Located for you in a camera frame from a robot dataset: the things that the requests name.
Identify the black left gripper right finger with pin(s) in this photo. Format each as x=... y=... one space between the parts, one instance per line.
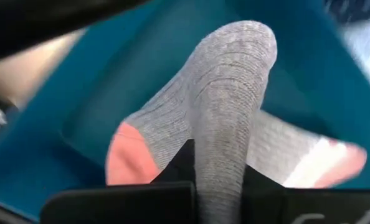
x=312 y=207

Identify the teal plastic bin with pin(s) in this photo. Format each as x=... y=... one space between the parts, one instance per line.
x=110 y=77

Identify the grey sock with coral toe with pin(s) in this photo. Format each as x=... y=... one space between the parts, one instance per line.
x=222 y=93

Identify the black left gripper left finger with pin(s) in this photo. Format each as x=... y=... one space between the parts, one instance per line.
x=119 y=205

